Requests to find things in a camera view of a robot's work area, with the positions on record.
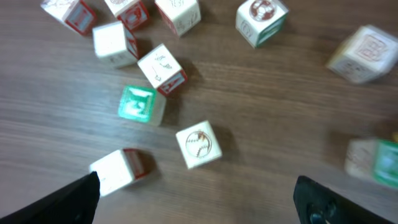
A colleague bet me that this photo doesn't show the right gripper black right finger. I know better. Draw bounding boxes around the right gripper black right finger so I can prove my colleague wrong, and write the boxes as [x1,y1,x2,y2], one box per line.
[293,175,392,224]

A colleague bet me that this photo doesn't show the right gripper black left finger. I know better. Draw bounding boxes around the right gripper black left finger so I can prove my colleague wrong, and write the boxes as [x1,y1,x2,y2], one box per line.
[1,171,100,224]

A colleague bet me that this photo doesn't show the wooden block red side picture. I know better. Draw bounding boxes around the wooden block red side picture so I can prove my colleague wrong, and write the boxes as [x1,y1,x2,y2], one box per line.
[176,120,223,169]

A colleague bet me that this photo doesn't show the wooden block bee picture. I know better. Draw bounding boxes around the wooden block bee picture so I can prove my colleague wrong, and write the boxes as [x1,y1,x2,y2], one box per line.
[40,0,97,35]

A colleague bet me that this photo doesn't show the wooden block green V side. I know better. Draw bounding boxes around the wooden block green V side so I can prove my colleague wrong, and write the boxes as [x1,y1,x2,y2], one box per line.
[89,148,148,197]

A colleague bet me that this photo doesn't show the wooden block green Z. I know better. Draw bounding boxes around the wooden block green Z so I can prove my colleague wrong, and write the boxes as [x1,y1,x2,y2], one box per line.
[345,138,397,189]

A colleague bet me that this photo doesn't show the wooden block green top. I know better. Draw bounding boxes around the wooden block green top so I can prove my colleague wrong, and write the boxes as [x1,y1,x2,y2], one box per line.
[118,85,167,126]

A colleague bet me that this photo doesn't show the wooden block plain pattern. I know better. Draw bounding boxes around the wooden block plain pattern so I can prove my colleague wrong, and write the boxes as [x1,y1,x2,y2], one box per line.
[326,25,397,84]

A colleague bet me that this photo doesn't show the wooden block red drawing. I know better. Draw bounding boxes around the wooden block red drawing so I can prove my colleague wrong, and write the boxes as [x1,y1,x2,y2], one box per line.
[137,44,188,96]

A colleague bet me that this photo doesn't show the wooden block green side picture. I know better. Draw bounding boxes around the wooden block green side picture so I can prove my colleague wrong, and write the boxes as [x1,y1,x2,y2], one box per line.
[236,0,289,48]

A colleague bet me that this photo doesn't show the wooden block red letter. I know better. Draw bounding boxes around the wooden block red letter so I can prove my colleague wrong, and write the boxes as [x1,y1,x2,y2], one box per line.
[155,0,201,37]

